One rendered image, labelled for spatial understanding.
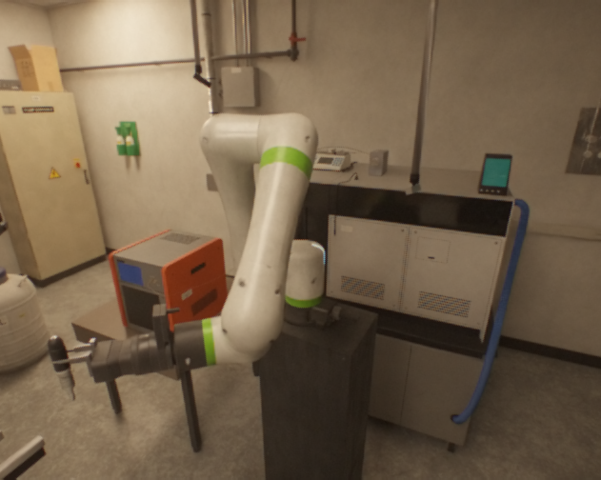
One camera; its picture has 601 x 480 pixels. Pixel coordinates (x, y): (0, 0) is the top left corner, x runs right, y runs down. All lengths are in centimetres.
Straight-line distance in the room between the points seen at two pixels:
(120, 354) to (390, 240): 132
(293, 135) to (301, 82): 225
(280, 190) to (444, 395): 159
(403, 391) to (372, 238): 85
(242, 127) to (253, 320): 45
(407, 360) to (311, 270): 105
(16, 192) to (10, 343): 163
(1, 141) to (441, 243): 381
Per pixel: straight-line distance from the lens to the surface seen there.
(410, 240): 172
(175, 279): 170
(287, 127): 79
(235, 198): 92
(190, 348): 70
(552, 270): 304
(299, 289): 106
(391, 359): 198
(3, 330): 318
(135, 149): 416
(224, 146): 84
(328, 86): 293
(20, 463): 121
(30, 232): 438
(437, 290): 181
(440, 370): 197
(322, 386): 114
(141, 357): 72
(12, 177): 426
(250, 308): 58
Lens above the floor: 179
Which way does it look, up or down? 21 degrees down
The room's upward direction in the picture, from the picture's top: straight up
